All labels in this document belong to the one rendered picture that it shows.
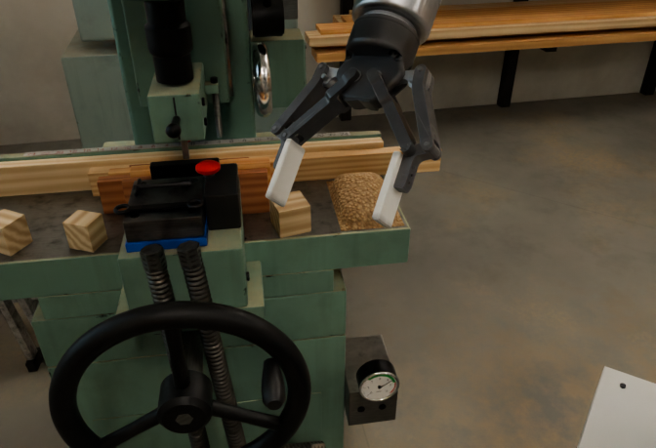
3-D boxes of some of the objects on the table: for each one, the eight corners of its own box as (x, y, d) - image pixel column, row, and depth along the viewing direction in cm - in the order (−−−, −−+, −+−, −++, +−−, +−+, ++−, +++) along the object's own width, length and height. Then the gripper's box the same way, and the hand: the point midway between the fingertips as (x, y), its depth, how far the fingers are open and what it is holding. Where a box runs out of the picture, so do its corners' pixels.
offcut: (-11, 250, 76) (-21, 223, 73) (13, 235, 79) (3, 208, 76) (11, 257, 74) (1, 228, 72) (33, 241, 77) (24, 214, 75)
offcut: (84, 234, 79) (77, 209, 77) (108, 238, 78) (102, 213, 76) (69, 248, 76) (61, 222, 74) (93, 253, 75) (86, 226, 73)
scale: (22, 156, 87) (22, 155, 87) (25, 152, 88) (25, 151, 88) (350, 135, 93) (350, 135, 93) (348, 132, 94) (348, 131, 94)
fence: (-2, 190, 89) (-13, 159, 86) (2, 185, 90) (-9, 154, 87) (379, 163, 96) (381, 133, 94) (377, 159, 98) (379, 129, 95)
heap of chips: (341, 231, 79) (341, 208, 77) (326, 182, 91) (326, 160, 89) (404, 225, 81) (406, 203, 79) (382, 178, 92) (383, 156, 90)
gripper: (509, 49, 59) (449, 247, 55) (316, 49, 73) (258, 205, 69) (487, 3, 53) (419, 221, 49) (282, 14, 67) (216, 182, 63)
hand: (328, 201), depth 59 cm, fingers open, 13 cm apart
